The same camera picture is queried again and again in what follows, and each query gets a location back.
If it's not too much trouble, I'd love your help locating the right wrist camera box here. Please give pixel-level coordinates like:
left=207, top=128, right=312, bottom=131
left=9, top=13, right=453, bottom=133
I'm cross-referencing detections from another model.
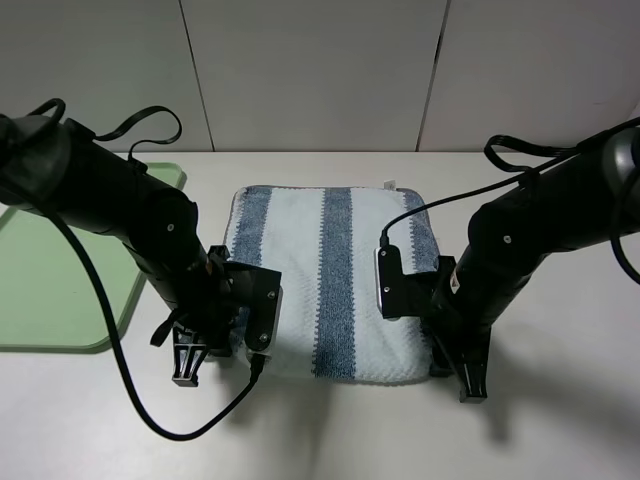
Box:
left=375, top=245, right=438, bottom=321

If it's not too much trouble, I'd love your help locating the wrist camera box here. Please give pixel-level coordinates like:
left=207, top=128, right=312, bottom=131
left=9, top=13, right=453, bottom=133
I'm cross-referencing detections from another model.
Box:
left=226, top=262, right=283, bottom=363
left=375, top=245, right=438, bottom=321

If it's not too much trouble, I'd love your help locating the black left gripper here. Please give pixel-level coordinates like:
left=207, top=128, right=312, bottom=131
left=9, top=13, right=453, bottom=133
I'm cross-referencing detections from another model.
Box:
left=149, top=245, right=238, bottom=388

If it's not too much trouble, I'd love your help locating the green plastic tray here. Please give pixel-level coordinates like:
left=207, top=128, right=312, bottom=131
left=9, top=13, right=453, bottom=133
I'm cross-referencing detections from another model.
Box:
left=0, top=161, right=188, bottom=355

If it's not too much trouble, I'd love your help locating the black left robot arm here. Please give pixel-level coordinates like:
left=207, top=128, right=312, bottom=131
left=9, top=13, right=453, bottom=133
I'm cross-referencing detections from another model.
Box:
left=1, top=112, right=233, bottom=387

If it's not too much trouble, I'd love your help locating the blue white striped towel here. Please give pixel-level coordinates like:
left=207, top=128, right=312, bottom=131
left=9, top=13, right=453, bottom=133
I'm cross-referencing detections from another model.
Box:
left=225, top=186, right=431, bottom=385

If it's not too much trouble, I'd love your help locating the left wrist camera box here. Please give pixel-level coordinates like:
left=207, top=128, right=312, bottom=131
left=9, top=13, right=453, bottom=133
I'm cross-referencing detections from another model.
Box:
left=226, top=262, right=283, bottom=363

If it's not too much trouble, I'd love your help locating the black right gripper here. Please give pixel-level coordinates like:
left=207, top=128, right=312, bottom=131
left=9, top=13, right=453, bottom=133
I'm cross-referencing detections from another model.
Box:
left=424, top=255, right=505, bottom=403

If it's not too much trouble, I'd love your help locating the black right camera cable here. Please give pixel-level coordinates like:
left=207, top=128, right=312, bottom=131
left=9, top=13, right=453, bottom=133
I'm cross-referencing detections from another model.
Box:
left=381, top=117, right=640, bottom=286

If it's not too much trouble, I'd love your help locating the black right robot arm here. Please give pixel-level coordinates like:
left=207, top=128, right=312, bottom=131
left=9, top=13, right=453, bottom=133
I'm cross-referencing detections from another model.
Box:
left=425, top=126, right=639, bottom=403

